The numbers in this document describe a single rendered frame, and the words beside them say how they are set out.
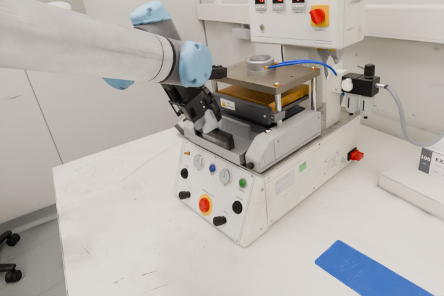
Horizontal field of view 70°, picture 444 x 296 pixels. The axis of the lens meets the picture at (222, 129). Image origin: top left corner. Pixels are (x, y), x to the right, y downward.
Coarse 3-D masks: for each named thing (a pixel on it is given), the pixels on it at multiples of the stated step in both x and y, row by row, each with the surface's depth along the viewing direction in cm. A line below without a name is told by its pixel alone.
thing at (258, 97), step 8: (224, 88) 97; (232, 88) 96; (240, 88) 95; (296, 88) 89; (304, 88) 88; (240, 96) 88; (248, 96) 87; (256, 96) 86; (264, 96) 86; (272, 96) 85; (288, 96) 85; (296, 96) 87; (304, 96) 90; (264, 104) 82; (272, 104) 81; (288, 104) 86
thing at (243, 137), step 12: (228, 120) 87; (192, 132) 92; (228, 132) 89; (240, 132) 85; (252, 132) 87; (204, 144) 88; (216, 144) 84; (240, 144) 82; (228, 156) 81; (240, 156) 78
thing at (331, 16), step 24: (264, 0) 95; (288, 0) 90; (312, 0) 84; (336, 0) 79; (360, 0) 84; (264, 24) 100; (288, 24) 93; (312, 24) 86; (336, 24) 81; (360, 24) 87; (288, 48) 100; (312, 48) 95; (336, 48) 84; (336, 96) 91; (336, 120) 95
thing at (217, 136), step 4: (216, 128) 83; (196, 132) 89; (200, 132) 90; (212, 132) 82; (216, 132) 81; (220, 132) 81; (224, 132) 80; (212, 136) 83; (216, 136) 82; (220, 136) 80; (224, 136) 79; (228, 136) 78; (232, 136) 79; (220, 140) 81; (224, 140) 80; (228, 140) 79; (232, 140) 79; (228, 144) 79; (232, 144) 80; (228, 148) 79; (232, 148) 80
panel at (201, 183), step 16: (192, 144) 96; (192, 160) 95; (208, 160) 90; (224, 160) 85; (192, 176) 95; (208, 176) 89; (240, 176) 80; (176, 192) 101; (192, 192) 95; (208, 192) 89; (224, 192) 84; (240, 192) 80; (192, 208) 94; (224, 208) 84; (224, 224) 84; (240, 224) 79
